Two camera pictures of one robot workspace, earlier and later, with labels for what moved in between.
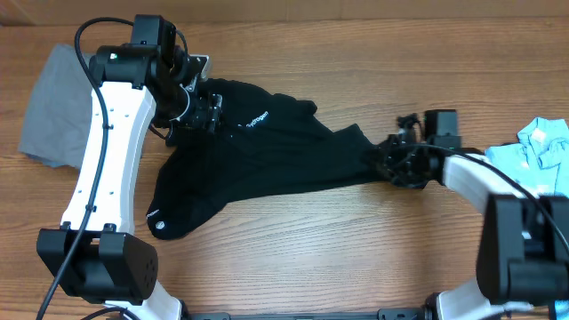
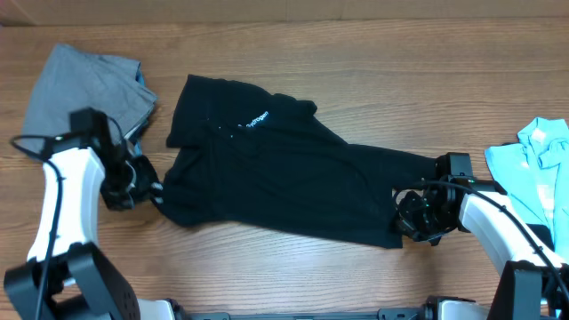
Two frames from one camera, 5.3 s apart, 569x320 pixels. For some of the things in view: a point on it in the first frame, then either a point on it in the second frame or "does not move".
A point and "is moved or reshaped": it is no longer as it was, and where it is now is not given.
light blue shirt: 540,158 does not move
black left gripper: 205,112 → 148,178
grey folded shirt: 56,120 does not move
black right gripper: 386,161 → 406,221
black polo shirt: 267,141 is moved or reshaped
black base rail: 383,314 does not move
